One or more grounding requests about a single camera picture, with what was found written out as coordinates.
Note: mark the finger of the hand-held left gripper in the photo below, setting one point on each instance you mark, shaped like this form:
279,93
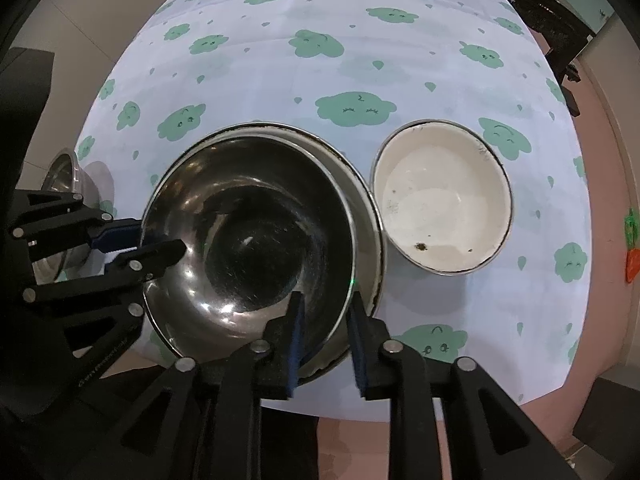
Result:
160,255
120,232

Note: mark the white enamel bowl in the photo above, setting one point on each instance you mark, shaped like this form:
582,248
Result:
440,200

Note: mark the large steel mixing bowl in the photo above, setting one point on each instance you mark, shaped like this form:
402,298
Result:
362,240

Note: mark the dark wooden sideboard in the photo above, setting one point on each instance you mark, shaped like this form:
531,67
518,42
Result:
550,15

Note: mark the medium stainless steel bowl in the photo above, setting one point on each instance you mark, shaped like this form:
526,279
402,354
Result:
62,175

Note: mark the large stainless steel bowl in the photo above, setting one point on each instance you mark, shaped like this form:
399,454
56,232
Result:
260,240

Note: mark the dark grey box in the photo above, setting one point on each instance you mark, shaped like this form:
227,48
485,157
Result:
607,420

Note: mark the green cloud print tablecloth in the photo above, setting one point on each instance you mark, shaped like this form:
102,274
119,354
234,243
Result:
350,60

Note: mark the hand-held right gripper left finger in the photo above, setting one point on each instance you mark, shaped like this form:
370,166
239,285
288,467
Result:
298,340

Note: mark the orange carrot sticker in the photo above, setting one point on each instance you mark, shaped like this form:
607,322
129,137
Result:
632,260

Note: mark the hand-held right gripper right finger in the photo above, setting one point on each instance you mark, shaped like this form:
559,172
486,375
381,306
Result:
357,350

